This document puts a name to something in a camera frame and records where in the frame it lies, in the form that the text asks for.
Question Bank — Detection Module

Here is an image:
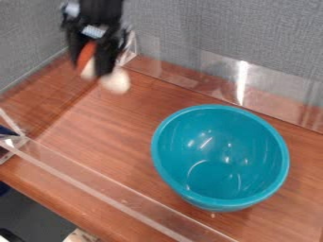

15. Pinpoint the clear acrylic left barrier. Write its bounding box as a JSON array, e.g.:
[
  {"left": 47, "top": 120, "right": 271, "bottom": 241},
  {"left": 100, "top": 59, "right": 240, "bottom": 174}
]
[{"left": 0, "top": 47, "right": 67, "bottom": 94}]

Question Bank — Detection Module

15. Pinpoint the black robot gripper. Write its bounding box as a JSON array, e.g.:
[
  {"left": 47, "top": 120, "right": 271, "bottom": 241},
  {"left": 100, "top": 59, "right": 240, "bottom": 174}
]
[{"left": 60, "top": 0, "right": 128, "bottom": 78}]

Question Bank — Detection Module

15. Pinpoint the blue plastic bowl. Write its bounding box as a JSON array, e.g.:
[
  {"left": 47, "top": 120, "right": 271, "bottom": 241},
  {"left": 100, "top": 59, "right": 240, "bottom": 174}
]
[{"left": 149, "top": 104, "right": 290, "bottom": 212}]

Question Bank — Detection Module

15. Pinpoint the white mushroom with brown cap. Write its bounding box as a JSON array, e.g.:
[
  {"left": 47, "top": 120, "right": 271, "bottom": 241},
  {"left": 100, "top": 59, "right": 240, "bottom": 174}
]
[{"left": 76, "top": 41, "right": 131, "bottom": 95}]

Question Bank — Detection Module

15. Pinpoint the clear acrylic barrier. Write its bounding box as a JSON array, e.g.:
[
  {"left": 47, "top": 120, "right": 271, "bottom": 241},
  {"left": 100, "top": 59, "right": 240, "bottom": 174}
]
[
  {"left": 0, "top": 47, "right": 67, "bottom": 94},
  {"left": 121, "top": 33, "right": 323, "bottom": 133},
  {"left": 0, "top": 109, "right": 238, "bottom": 242}
]

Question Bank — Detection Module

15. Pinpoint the clear acrylic back barrier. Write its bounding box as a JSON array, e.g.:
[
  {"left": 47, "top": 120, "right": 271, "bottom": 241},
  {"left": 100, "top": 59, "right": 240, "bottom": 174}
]
[{"left": 121, "top": 33, "right": 323, "bottom": 133}]

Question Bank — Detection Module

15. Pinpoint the clear acrylic front barrier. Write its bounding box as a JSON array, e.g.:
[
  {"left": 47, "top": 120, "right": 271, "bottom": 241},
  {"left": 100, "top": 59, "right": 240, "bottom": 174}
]
[{"left": 0, "top": 109, "right": 238, "bottom": 242}]

